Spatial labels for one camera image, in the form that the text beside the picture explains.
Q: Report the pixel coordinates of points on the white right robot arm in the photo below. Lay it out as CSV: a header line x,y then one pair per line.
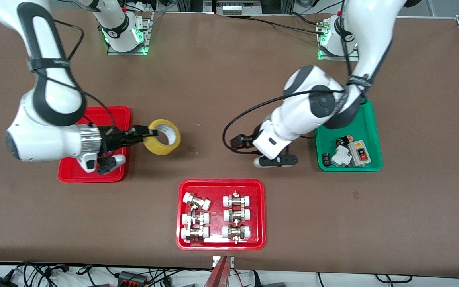
x,y
42,139

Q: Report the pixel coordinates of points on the black power adapter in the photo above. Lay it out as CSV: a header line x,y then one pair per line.
x,y
0,283

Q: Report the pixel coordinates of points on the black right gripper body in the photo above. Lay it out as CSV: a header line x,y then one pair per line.
x,y
112,137

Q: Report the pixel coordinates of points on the white power strip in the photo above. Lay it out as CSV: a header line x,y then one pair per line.
x,y
237,8

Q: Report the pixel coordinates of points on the white circuit breaker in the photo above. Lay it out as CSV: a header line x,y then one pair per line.
x,y
342,156

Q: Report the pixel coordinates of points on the grey push button switch box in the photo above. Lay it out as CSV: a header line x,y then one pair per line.
x,y
359,153

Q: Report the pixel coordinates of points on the grey power box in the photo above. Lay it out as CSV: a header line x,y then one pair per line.
x,y
132,278

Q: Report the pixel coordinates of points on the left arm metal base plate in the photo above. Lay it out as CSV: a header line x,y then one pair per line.
x,y
325,55

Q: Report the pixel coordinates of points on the green plastic tray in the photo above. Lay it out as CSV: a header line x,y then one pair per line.
x,y
367,127

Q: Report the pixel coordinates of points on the red metal bar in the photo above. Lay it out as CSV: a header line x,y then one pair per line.
x,y
218,275

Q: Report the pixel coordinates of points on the small metal bracket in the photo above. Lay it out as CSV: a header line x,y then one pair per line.
x,y
215,261

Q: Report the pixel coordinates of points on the white capped metal pipe fitting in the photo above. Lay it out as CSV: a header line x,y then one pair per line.
x,y
195,218
236,215
194,233
236,232
197,201
236,200

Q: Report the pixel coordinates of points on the yellow tape roll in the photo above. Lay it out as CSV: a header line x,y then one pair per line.
x,y
161,148

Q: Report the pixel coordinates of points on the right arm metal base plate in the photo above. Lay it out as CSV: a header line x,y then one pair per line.
x,y
146,32

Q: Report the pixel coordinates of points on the empty-type red plastic tray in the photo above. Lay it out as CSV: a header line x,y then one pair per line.
x,y
94,115

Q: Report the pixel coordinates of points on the red tray with fittings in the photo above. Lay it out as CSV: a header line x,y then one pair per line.
x,y
215,239

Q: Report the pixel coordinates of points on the small black round component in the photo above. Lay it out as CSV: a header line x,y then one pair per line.
x,y
343,141

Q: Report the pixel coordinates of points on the small black relay block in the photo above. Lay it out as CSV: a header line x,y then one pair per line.
x,y
326,160

